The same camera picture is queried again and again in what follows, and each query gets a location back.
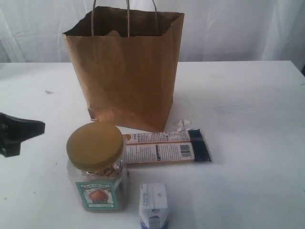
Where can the dark blue noodle package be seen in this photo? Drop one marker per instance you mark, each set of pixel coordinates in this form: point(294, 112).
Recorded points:
point(166, 147)

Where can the brown paper shopping bag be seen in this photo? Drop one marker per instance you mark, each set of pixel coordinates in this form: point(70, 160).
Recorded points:
point(127, 80)

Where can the small white milk carton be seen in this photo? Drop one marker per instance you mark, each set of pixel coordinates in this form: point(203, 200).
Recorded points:
point(153, 206)

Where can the white backdrop curtain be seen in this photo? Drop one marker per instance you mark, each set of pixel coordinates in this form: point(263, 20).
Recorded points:
point(213, 30)

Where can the brown kraft pouch orange label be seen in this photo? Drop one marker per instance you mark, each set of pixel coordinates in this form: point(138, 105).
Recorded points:
point(113, 34)

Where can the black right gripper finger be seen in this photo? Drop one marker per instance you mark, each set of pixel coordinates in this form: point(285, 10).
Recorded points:
point(14, 131)

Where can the white crumpled paper bits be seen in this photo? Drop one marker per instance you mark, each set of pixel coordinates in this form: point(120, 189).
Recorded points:
point(184, 125)

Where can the clear nut jar gold lid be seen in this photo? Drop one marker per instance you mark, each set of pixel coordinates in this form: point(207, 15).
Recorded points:
point(96, 167)

